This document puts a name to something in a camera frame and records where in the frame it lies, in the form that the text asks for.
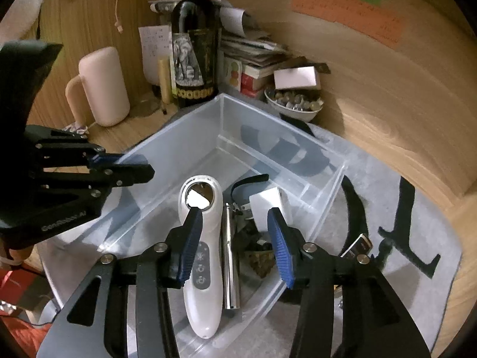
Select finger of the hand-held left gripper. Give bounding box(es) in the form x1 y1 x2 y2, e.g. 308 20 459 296
32 163 155 198
35 140 148 168

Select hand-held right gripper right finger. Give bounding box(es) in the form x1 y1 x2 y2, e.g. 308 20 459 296
266 207 433 358

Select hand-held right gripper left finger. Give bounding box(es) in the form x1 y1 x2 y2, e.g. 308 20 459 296
35 205 204 358

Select bronze textured keychain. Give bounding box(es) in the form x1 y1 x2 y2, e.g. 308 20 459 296
244 248 278 278

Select silver metal tube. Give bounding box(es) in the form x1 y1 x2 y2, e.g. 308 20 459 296
222 202 241 310

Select white charger plug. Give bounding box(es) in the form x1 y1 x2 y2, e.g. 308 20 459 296
249 187 284 234

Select white handheld massager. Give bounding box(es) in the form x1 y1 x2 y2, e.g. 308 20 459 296
178 176 224 340

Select black strap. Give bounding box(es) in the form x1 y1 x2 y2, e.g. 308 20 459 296
230 174 271 204

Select clear plastic bin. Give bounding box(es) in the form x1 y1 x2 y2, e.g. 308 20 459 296
97 93 350 358

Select white plush toy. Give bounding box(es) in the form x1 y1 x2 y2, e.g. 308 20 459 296
0 0 47 41

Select pink mug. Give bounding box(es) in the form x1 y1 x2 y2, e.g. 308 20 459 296
65 47 131 127

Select yellow tube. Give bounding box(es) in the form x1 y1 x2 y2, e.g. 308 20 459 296
158 58 173 106

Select white note paper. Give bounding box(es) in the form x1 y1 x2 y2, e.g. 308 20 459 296
139 25 172 84

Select grey printed mat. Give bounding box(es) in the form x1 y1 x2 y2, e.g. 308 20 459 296
37 119 463 358

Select bowl of nuts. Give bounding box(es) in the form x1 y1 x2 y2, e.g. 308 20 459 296
264 86 324 123

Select dark wine bottle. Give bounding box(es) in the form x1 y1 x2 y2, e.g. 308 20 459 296
169 0 220 109

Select stack of books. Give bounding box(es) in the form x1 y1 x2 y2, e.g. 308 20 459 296
220 30 289 99

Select white card box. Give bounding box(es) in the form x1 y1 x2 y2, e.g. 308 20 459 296
274 66 322 91

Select red cloth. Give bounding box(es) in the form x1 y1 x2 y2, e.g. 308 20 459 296
0 268 53 358

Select orange sticky note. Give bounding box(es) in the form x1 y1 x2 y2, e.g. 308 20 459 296
291 0 406 50

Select white earphone cable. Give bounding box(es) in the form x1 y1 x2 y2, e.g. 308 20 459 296
112 0 125 32

